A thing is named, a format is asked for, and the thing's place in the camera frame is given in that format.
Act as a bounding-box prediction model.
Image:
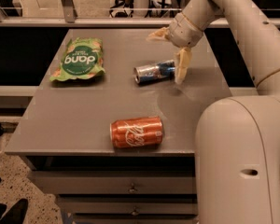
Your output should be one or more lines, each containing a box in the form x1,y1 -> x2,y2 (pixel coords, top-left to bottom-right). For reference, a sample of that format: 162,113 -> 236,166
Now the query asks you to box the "metal drawer knob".
131,207 -> 140,217
128,183 -> 138,194

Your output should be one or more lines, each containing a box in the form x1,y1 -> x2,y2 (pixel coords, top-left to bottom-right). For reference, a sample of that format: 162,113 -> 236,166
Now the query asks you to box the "metal drawer knob lower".
131,207 -> 140,217

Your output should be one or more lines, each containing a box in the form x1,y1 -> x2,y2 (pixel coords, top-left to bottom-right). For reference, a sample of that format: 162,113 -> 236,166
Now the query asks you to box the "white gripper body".
168,12 -> 203,48

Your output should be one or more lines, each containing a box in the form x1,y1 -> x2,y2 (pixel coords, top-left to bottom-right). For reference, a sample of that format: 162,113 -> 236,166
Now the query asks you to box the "green dang chips bag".
49,37 -> 105,82

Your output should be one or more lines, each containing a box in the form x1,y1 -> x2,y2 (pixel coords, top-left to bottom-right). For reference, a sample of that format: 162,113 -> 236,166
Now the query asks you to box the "grey drawer cabinet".
6,28 -> 231,224

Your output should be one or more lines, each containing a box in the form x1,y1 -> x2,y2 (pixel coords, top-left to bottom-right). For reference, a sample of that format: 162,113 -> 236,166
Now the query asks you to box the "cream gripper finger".
175,47 -> 192,85
147,27 -> 169,41

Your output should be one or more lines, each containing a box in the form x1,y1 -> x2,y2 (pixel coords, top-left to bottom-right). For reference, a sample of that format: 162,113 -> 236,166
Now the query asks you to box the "blue silver redbull can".
133,60 -> 175,84

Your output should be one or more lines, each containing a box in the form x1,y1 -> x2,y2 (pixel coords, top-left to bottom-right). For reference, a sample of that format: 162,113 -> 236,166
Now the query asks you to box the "metal railing bar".
0,17 -> 280,29

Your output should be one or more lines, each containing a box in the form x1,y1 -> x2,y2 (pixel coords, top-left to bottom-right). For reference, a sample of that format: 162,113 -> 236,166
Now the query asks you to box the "black shoe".
0,199 -> 28,224

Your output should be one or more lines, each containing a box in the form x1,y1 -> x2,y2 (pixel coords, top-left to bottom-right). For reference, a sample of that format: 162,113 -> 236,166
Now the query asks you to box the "orange soda can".
110,117 -> 163,148

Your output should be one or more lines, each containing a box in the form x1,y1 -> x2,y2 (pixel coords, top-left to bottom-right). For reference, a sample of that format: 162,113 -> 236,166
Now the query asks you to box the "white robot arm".
154,0 -> 280,224

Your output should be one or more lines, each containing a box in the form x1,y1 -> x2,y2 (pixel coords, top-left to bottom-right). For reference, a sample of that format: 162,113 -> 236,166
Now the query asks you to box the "metal drawer knob upper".
128,183 -> 138,194

